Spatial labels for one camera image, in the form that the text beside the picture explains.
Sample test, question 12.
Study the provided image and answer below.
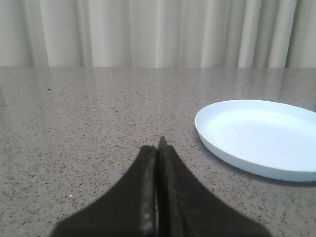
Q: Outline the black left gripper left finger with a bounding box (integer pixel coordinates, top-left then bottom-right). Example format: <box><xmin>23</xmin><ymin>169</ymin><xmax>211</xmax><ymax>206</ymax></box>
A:
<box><xmin>51</xmin><ymin>145</ymin><xmax>157</xmax><ymax>237</ymax></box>

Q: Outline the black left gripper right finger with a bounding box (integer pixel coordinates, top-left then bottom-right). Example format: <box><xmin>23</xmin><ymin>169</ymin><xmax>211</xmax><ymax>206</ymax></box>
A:
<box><xmin>157</xmin><ymin>137</ymin><xmax>271</xmax><ymax>237</ymax></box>

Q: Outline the light blue round plate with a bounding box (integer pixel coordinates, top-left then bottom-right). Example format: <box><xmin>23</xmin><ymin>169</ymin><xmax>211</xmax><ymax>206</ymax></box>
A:
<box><xmin>195</xmin><ymin>100</ymin><xmax>316</xmax><ymax>182</ymax></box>

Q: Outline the white pleated curtain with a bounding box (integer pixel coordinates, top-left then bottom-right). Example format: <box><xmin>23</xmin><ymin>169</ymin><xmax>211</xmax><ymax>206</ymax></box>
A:
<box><xmin>0</xmin><ymin>0</ymin><xmax>316</xmax><ymax>68</ymax></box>

